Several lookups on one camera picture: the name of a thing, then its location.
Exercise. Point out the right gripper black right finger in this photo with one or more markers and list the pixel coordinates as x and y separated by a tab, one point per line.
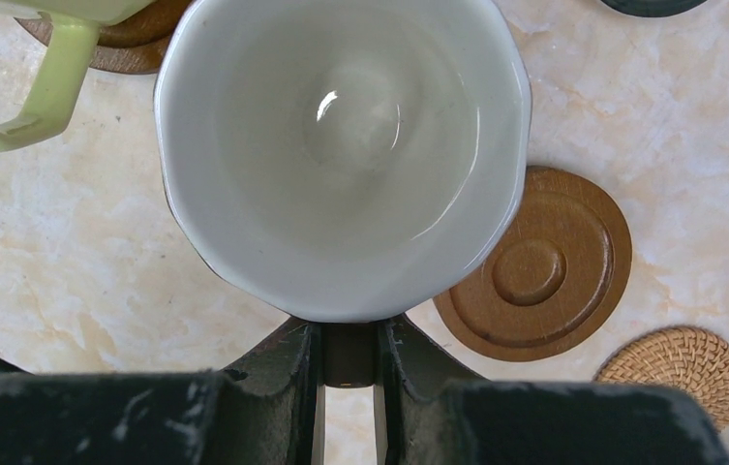
432	409

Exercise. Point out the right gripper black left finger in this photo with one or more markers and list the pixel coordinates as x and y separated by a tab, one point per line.
261	409

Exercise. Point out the brown round coaster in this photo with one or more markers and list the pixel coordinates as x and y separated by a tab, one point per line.
553	280
124	37

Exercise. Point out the light woven round coaster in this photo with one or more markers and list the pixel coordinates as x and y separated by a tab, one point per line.
689	358

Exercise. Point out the pink mug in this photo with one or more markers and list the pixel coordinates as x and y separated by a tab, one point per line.
343	161

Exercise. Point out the dark green mug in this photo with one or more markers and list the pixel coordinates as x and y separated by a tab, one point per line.
652	8

